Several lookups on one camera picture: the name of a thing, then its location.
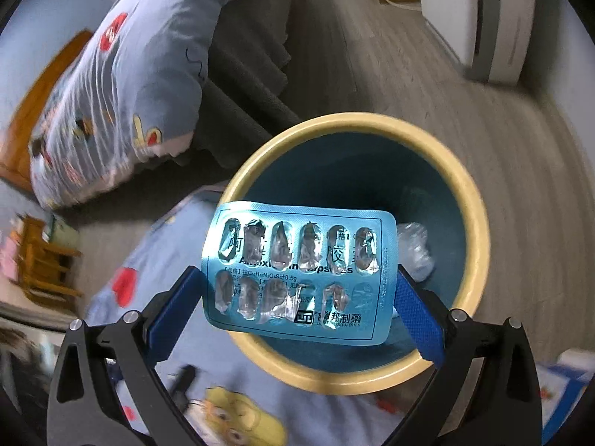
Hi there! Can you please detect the blue blister pack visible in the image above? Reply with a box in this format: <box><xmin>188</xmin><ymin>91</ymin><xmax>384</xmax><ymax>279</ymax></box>
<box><xmin>201</xmin><ymin>201</ymin><xmax>399</xmax><ymax>345</ymax></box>

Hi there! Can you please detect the wooden stool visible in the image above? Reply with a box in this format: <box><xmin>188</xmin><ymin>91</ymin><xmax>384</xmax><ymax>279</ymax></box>
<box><xmin>19</xmin><ymin>216</ymin><xmax>84</xmax><ymax>303</ymax></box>

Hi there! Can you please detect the yellow rimmed blue trash bin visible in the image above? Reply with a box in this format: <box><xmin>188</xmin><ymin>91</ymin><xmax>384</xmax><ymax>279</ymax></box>
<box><xmin>218</xmin><ymin>112</ymin><xmax>491</xmax><ymax>397</ymax></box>

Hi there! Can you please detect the illustrated book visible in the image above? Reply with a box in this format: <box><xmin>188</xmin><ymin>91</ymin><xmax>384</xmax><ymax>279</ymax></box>
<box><xmin>539</xmin><ymin>348</ymin><xmax>591</xmax><ymax>442</ymax></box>

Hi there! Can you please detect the blue cartoon printed sheet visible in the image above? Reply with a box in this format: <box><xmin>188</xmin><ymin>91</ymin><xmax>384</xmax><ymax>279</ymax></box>
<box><xmin>86</xmin><ymin>186</ymin><xmax>466</xmax><ymax>446</ymax></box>

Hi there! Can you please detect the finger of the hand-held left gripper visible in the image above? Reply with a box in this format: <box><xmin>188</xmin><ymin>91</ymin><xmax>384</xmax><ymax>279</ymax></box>
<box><xmin>168</xmin><ymin>365</ymin><xmax>197</xmax><ymax>410</ymax></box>

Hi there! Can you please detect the wooden bed headboard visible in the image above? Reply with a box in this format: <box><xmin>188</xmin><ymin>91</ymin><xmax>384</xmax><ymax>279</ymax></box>
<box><xmin>0</xmin><ymin>30</ymin><xmax>94</xmax><ymax>191</ymax></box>

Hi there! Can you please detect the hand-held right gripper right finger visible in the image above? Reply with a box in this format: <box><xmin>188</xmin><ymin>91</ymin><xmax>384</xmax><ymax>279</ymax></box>
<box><xmin>381</xmin><ymin>265</ymin><xmax>544</xmax><ymax>446</ymax></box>

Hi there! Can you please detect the pink box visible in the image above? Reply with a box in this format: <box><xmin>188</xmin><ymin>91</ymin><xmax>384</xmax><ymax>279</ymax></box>
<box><xmin>0</xmin><ymin>237</ymin><xmax>22</xmax><ymax>282</ymax></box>

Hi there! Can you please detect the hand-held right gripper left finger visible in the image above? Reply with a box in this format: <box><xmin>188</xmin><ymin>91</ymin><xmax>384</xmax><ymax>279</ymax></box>
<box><xmin>46</xmin><ymin>265</ymin><xmax>208</xmax><ymax>446</ymax></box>

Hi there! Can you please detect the white and green container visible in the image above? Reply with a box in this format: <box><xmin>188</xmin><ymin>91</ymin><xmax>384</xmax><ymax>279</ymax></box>
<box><xmin>44</xmin><ymin>216</ymin><xmax>77</xmax><ymax>247</ymax></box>

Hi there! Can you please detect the clear plastic wrap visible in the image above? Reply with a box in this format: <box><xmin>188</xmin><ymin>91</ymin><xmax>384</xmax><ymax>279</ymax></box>
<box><xmin>395</xmin><ymin>222</ymin><xmax>435</xmax><ymax>282</ymax></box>

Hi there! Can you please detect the white appliance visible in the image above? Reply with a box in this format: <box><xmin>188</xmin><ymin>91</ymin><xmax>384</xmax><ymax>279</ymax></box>
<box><xmin>414</xmin><ymin>0</ymin><xmax>537</xmax><ymax>82</ymax></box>

